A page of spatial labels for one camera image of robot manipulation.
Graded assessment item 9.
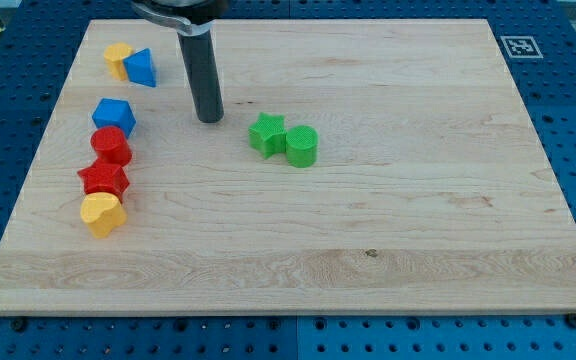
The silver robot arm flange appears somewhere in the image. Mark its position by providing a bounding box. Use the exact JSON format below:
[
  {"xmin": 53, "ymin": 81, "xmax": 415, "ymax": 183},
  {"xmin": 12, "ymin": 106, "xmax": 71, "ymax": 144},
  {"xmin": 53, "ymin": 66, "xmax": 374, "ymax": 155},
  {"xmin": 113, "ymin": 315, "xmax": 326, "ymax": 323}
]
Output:
[{"xmin": 131, "ymin": 0, "xmax": 231, "ymax": 37}]

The blue triangle block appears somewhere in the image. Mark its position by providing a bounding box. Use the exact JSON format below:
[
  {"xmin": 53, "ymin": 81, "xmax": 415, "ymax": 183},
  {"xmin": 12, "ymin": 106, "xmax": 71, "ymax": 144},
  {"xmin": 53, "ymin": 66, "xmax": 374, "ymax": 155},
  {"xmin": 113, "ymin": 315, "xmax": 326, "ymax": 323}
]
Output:
[{"xmin": 123, "ymin": 48, "xmax": 157, "ymax": 87}]

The green cylinder block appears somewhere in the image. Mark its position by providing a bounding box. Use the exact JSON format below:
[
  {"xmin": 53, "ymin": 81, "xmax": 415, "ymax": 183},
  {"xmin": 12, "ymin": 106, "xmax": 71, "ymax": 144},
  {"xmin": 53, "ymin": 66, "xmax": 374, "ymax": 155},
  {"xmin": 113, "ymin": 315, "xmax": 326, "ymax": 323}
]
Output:
[{"xmin": 285, "ymin": 125, "xmax": 318, "ymax": 168}]

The green star block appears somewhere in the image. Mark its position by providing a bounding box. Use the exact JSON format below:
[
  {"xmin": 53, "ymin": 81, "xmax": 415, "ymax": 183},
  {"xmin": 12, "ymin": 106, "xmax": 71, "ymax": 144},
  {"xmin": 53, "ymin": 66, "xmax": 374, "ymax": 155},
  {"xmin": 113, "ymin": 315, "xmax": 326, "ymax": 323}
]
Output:
[{"xmin": 248, "ymin": 112, "xmax": 287, "ymax": 159}]

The wooden board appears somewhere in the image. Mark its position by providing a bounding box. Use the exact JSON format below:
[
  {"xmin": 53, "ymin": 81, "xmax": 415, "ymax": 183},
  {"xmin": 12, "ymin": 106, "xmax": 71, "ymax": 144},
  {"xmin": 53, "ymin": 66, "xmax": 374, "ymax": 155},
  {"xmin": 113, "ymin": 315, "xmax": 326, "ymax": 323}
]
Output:
[{"xmin": 0, "ymin": 19, "xmax": 576, "ymax": 317}]

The black cylindrical robot pointer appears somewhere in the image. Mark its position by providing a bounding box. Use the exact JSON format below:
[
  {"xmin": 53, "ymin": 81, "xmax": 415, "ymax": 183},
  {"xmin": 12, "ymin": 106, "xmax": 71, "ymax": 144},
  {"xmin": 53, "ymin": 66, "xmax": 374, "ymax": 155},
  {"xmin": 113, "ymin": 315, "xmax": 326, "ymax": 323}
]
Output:
[{"xmin": 178, "ymin": 21, "xmax": 224, "ymax": 123}]

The red cylinder block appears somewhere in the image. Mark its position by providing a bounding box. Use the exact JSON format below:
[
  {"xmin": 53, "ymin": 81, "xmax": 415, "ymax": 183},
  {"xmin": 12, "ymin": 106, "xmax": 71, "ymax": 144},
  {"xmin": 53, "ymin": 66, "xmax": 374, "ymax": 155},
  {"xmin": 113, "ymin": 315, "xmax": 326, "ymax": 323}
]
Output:
[{"xmin": 90, "ymin": 126, "xmax": 132, "ymax": 166}]

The yellow heart block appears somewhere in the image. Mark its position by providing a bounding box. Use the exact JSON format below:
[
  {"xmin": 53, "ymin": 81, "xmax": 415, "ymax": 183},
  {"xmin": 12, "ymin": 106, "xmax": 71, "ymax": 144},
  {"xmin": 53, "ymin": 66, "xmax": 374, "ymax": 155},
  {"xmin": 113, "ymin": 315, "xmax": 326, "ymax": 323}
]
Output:
[{"xmin": 80, "ymin": 192, "xmax": 127, "ymax": 238}]

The red star block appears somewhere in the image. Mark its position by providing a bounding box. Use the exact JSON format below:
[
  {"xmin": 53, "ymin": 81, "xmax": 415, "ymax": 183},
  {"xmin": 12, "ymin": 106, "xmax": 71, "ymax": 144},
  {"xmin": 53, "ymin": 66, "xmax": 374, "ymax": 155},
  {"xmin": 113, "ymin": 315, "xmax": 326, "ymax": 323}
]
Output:
[{"xmin": 77, "ymin": 160, "xmax": 130, "ymax": 202}]

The blue cube block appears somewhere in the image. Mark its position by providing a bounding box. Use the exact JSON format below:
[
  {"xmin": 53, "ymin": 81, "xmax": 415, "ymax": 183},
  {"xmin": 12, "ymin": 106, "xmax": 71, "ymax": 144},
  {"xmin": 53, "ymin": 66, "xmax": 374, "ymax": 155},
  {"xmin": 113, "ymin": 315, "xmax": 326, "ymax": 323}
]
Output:
[{"xmin": 92, "ymin": 98, "xmax": 136, "ymax": 138}]

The yellow pentagon block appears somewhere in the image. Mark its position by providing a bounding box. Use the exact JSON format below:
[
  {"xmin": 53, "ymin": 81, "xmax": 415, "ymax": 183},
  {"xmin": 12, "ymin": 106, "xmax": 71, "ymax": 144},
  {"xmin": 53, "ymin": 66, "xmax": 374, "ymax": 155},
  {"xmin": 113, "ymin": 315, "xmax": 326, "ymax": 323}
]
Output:
[{"xmin": 103, "ymin": 42, "xmax": 134, "ymax": 81}]

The white fiducial marker tag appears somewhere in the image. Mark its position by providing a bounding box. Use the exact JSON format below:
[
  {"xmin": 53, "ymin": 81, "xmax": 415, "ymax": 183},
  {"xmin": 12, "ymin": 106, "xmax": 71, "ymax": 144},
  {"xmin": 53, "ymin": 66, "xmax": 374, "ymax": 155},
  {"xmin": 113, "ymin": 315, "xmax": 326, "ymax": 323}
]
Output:
[{"xmin": 501, "ymin": 35, "xmax": 543, "ymax": 59}]

